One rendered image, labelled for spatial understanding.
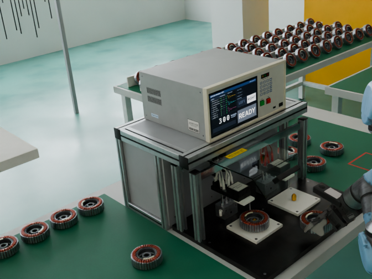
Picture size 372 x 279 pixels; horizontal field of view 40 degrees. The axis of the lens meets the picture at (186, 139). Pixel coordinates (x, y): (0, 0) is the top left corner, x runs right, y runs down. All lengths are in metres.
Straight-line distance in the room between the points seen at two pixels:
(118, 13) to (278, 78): 7.23
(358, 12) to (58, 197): 3.43
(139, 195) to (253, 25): 4.08
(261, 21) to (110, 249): 4.45
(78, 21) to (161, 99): 6.81
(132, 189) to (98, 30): 6.93
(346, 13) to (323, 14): 0.28
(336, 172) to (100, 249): 1.11
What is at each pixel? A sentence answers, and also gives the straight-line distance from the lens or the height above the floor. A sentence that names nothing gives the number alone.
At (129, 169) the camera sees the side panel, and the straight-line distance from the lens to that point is 2.08.
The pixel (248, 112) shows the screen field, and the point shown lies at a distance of 1.93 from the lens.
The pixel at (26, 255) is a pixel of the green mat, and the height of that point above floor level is 0.75.
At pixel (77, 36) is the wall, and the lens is 8.72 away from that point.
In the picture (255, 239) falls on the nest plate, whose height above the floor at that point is 0.78.
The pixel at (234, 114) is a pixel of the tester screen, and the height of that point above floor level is 1.18.
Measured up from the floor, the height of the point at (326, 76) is 0.10.
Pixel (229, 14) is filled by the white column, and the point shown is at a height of 0.80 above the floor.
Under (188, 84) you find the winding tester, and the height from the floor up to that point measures 1.32.
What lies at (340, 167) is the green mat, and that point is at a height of 0.75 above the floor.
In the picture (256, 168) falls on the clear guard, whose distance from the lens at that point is 1.74.
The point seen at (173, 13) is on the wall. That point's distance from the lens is 9.89.
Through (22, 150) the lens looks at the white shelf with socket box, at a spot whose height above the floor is 1.21.
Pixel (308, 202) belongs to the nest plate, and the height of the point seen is 0.78.
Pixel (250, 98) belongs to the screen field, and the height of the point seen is 1.22.
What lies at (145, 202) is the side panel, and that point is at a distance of 2.08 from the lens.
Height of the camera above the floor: 1.87
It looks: 24 degrees down
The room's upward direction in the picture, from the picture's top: 5 degrees counter-clockwise
